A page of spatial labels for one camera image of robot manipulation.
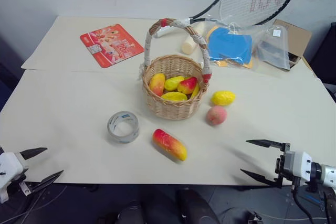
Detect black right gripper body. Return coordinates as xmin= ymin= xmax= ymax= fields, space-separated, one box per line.
xmin=275 ymin=142 xmax=299 ymax=189

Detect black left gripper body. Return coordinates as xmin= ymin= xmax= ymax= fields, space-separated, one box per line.
xmin=7 ymin=172 xmax=34 ymax=196

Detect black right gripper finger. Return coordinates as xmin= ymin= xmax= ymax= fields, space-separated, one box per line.
xmin=240 ymin=168 xmax=283 ymax=189
xmin=246 ymin=139 xmax=286 ymax=152

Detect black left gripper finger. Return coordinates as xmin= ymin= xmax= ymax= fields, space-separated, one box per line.
xmin=30 ymin=169 xmax=65 ymax=193
xmin=20 ymin=147 xmax=48 ymax=161

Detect yellow star fruit, flat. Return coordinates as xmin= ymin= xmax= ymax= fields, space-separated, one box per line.
xmin=160 ymin=91 xmax=188 ymax=102

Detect pink peach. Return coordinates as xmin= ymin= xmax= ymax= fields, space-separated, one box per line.
xmin=205 ymin=105 xmax=227 ymax=126

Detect yellow ridged lemon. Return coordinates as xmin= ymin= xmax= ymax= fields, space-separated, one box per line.
xmin=211 ymin=90 xmax=236 ymax=106

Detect dark rounded shapes under table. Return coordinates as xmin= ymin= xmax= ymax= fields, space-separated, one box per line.
xmin=97 ymin=186 xmax=222 ymax=224

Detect clear packing tape roll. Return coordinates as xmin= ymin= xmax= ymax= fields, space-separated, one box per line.
xmin=107 ymin=111 xmax=139 ymax=144

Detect yellow banana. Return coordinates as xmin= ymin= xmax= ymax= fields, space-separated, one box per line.
xmin=190 ymin=83 xmax=200 ymax=100

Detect clear plastic bag, dark contents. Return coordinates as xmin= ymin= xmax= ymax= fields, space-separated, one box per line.
xmin=252 ymin=23 xmax=291 ymax=72

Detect red-yellow mango, long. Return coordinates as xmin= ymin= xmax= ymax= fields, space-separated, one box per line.
xmin=152 ymin=129 xmax=188 ymax=162

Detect red-yellow pear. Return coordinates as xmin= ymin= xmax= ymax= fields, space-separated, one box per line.
xmin=177 ymin=77 xmax=198 ymax=95

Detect plastic bag with blue pads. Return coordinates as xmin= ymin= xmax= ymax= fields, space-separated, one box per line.
xmin=204 ymin=20 xmax=256 ymax=70

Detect brown cardboard box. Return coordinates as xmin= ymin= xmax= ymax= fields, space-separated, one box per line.
xmin=272 ymin=19 xmax=313 ymax=71

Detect small yellow lemon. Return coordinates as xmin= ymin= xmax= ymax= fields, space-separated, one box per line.
xmin=164 ymin=76 xmax=185 ymax=91

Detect red-yellow mango, short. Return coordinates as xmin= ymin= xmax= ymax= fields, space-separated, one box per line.
xmin=149 ymin=73 xmax=166 ymax=97

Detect cream cylinder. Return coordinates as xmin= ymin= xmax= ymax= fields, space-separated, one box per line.
xmin=181 ymin=22 xmax=206 ymax=55

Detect red snack packet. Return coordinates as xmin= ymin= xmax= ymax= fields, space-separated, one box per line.
xmin=79 ymin=24 xmax=145 ymax=69

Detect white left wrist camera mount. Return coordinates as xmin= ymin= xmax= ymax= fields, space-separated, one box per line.
xmin=0 ymin=151 xmax=29 ymax=204

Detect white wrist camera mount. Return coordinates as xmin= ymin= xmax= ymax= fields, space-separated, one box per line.
xmin=0 ymin=151 xmax=29 ymax=204
xmin=284 ymin=150 xmax=314 ymax=187

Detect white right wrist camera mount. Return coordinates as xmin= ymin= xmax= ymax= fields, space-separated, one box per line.
xmin=284 ymin=150 xmax=314 ymax=187

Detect thin left arm cable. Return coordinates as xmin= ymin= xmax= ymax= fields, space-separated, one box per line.
xmin=0 ymin=185 xmax=69 ymax=224

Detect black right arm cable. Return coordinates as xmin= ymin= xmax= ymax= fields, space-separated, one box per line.
xmin=290 ymin=181 xmax=329 ymax=224

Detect wicker basket with wrapped handle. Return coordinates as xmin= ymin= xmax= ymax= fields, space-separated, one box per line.
xmin=138 ymin=18 xmax=213 ymax=121

